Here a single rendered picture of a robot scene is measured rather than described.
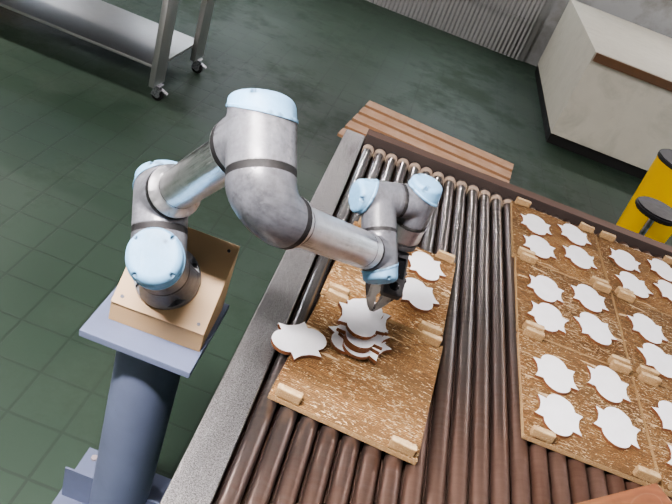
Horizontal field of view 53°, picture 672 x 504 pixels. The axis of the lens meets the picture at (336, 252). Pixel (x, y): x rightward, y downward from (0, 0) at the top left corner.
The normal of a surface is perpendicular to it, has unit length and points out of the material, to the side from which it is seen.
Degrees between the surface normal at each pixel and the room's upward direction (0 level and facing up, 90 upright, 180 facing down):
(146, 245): 49
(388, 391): 0
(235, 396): 0
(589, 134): 90
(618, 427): 0
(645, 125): 90
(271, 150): 39
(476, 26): 90
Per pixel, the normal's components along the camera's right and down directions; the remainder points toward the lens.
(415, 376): 0.30, -0.78
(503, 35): -0.20, 0.51
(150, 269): 0.11, -0.10
